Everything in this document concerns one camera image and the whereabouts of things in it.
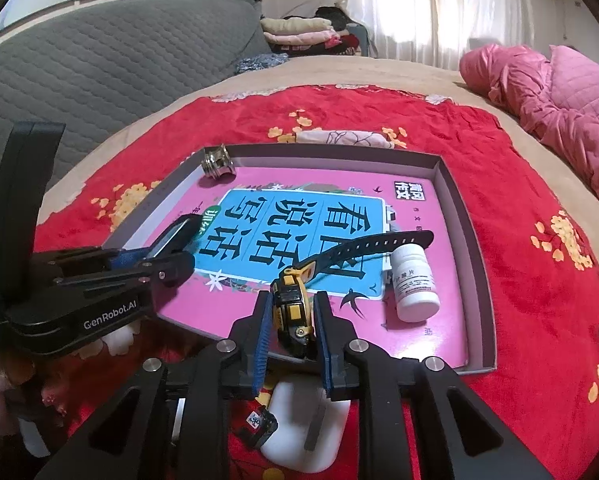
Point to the pink and blue book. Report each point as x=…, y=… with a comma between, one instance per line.
x=429, y=210

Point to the pink quilted jacket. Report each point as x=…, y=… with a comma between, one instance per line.
x=569, y=105

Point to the white curtain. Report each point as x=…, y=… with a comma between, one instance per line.
x=444, y=10

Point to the red floral blanket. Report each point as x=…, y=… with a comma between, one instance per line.
x=529, y=310

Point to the red and black lighter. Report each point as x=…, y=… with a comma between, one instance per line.
x=259, y=425

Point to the grey cardboard box tray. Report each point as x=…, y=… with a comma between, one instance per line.
x=479, y=260

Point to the yellow and black digital watch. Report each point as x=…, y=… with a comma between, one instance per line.
x=292, y=305

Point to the white earbuds case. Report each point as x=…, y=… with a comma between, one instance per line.
x=294, y=430

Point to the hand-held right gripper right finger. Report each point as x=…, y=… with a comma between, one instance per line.
x=329, y=355

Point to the white pill bottle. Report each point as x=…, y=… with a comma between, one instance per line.
x=414, y=285

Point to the pile of dark clothes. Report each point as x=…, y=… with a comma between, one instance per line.
x=352, y=40

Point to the folded pink garment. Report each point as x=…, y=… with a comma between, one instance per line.
x=299, y=38

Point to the blue patterned cloth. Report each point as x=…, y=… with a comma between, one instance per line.
x=259, y=62

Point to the grey quilted cover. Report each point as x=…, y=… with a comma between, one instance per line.
x=104, y=75

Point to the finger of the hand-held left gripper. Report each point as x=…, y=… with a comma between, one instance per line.
x=172, y=267
x=127, y=258

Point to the folded beige garment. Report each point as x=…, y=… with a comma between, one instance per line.
x=294, y=25

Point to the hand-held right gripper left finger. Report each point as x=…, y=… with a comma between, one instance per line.
x=263, y=350

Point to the metal pipe fitting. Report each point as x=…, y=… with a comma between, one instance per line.
x=218, y=162

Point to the beige bed sheet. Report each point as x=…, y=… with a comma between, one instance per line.
x=404, y=72

